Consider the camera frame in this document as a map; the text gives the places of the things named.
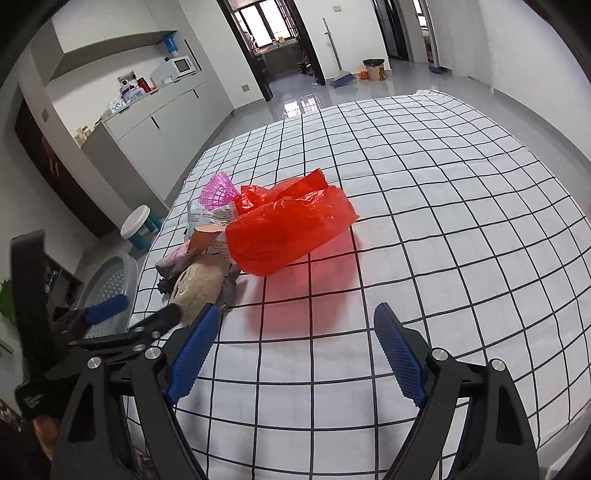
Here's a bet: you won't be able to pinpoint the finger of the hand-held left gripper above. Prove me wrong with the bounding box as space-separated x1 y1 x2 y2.
53 294 129 334
69 302 183 366

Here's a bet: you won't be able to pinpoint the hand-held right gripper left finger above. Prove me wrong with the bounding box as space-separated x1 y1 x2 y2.
51 302 220 480

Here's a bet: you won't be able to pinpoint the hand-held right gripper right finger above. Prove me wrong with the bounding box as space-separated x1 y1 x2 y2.
373 302 541 480

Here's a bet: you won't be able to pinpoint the grey perforated basket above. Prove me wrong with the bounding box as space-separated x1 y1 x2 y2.
76 255 139 337

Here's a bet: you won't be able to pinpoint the pink wrapper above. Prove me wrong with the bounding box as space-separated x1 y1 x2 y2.
156 242 199 280

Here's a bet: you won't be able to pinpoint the white and blue packet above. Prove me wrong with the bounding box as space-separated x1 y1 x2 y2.
187 200 238 238

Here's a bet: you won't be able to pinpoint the red plastic bag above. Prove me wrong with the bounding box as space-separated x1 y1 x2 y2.
225 168 360 277

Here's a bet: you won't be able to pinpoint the person's left hand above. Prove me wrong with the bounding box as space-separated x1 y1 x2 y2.
32 413 63 462

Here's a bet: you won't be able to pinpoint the beige bag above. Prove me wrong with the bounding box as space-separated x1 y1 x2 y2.
168 256 234 326

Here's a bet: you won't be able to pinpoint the grey wrapper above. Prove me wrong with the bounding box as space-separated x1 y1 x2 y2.
221 268 242 311

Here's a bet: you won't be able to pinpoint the white stool with teal legs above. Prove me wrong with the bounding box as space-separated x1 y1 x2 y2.
121 205 163 253

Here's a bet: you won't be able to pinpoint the orange wrapper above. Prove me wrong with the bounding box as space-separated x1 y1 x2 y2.
189 226 229 254

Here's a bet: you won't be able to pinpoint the black-checked white bed sheet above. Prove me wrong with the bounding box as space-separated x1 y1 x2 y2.
122 90 587 480

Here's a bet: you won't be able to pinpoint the dark wooden door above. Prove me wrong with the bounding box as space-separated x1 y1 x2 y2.
14 99 116 238

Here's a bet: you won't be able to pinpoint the pink shuttlecock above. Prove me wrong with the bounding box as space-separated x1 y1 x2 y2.
198 172 242 210

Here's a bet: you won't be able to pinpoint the grey sideboard cabinet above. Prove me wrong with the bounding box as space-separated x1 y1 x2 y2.
83 76 234 217

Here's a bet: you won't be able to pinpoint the white microwave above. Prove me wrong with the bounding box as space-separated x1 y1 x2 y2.
151 55 200 84

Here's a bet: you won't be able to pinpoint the broom and dustpan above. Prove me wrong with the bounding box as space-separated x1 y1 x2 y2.
322 17 356 88

